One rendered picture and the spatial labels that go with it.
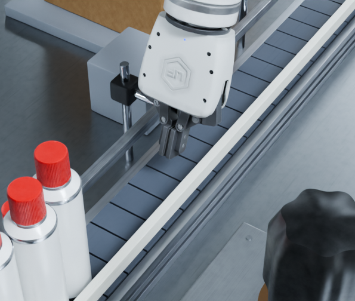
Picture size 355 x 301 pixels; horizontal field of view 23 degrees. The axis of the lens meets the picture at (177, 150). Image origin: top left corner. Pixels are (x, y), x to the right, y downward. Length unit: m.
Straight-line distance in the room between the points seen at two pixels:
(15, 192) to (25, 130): 0.44
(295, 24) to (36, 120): 0.42
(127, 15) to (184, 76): 0.37
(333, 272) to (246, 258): 0.37
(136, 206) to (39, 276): 0.23
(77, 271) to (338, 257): 0.38
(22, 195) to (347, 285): 0.31
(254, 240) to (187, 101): 0.18
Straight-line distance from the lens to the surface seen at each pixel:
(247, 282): 0.99
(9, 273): 0.82
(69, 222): 0.88
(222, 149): 1.08
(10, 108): 1.28
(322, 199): 0.67
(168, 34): 0.98
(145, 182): 1.08
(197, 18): 0.94
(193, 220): 1.06
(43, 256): 0.84
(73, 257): 0.92
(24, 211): 0.81
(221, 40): 0.96
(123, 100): 1.09
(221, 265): 1.00
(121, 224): 1.04
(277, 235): 0.66
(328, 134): 1.24
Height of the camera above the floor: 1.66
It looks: 44 degrees down
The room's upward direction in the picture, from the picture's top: straight up
